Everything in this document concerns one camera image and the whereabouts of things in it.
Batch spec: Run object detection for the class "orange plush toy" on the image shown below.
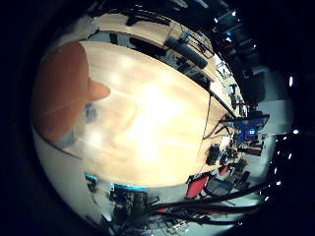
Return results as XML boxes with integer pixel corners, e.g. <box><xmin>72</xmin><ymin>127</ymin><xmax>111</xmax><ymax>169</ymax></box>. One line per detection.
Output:
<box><xmin>31</xmin><ymin>40</ymin><xmax>111</xmax><ymax>145</ymax></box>

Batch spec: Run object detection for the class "grey container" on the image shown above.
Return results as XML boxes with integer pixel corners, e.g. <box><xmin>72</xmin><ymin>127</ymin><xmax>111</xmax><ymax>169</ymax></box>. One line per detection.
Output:
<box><xmin>53</xmin><ymin>129</ymin><xmax>79</xmax><ymax>151</ymax></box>

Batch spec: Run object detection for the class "black device on desk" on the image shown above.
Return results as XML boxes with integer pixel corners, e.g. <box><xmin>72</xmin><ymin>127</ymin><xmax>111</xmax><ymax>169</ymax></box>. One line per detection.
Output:
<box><xmin>206</xmin><ymin>144</ymin><xmax>221</xmax><ymax>166</ymax></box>

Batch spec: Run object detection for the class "long black cylinder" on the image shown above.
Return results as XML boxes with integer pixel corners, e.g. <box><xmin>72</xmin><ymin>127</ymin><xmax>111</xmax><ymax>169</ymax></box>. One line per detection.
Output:
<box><xmin>164</xmin><ymin>35</ymin><xmax>210</xmax><ymax>69</ymax></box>

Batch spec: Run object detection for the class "large red office chair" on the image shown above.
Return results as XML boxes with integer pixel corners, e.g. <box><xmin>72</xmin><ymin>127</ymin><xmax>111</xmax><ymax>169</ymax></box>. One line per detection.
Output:
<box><xmin>185</xmin><ymin>172</ymin><xmax>212</xmax><ymax>199</ymax></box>

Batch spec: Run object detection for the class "blue screen monitor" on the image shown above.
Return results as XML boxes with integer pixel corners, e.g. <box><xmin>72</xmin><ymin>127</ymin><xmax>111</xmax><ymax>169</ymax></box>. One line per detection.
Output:
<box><xmin>221</xmin><ymin>113</ymin><xmax>271</xmax><ymax>134</ymax></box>

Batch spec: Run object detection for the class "black mesh office chair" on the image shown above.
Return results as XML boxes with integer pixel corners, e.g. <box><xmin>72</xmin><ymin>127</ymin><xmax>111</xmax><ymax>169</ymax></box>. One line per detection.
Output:
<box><xmin>205</xmin><ymin>176</ymin><xmax>234</xmax><ymax>198</ymax></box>

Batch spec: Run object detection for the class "black cable on desk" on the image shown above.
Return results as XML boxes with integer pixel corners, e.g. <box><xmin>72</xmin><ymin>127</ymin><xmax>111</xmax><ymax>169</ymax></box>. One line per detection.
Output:
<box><xmin>203</xmin><ymin>113</ymin><xmax>232</xmax><ymax>141</ymax></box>

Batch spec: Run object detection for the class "black cable bundle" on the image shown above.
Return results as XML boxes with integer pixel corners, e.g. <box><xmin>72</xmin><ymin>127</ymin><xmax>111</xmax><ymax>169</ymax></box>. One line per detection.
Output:
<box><xmin>124</xmin><ymin>182</ymin><xmax>274</xmax><ymax>230</ymax></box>

